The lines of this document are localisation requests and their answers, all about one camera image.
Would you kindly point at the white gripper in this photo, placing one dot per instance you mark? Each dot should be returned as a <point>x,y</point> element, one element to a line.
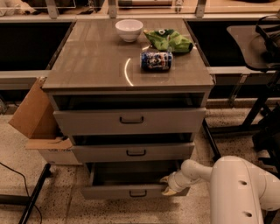
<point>174,183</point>

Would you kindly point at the black stand leg left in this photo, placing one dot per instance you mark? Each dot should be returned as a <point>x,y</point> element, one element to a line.
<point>28,201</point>

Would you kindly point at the black side table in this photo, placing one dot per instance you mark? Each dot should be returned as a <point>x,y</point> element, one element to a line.
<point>259,46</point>

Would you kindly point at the blue soda can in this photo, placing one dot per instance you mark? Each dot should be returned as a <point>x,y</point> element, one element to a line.
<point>156,61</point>

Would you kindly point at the black office chair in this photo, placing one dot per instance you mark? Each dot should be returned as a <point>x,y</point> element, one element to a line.
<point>268,138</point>

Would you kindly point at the green chip bag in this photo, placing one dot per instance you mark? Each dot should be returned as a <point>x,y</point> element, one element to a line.
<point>169,40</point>

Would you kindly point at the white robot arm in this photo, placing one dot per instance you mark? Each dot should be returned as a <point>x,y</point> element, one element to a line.
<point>239,191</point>

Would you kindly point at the white ceramic bowl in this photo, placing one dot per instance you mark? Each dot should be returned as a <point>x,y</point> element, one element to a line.
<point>129,29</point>

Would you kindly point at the black table leg right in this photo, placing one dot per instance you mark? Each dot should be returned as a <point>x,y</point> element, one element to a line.
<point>216,153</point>

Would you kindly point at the brown cardboard box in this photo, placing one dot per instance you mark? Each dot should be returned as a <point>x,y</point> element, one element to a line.
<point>34,116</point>

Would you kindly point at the grey drawer cabinet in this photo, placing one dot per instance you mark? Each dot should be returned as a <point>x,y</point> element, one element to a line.
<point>96,70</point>

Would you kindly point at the white cardboard box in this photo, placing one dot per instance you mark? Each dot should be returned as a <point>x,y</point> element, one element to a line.
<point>54,151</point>

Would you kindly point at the grey drawer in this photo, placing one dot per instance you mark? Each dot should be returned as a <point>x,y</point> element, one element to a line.
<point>130,121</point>
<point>128,180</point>
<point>132,152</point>

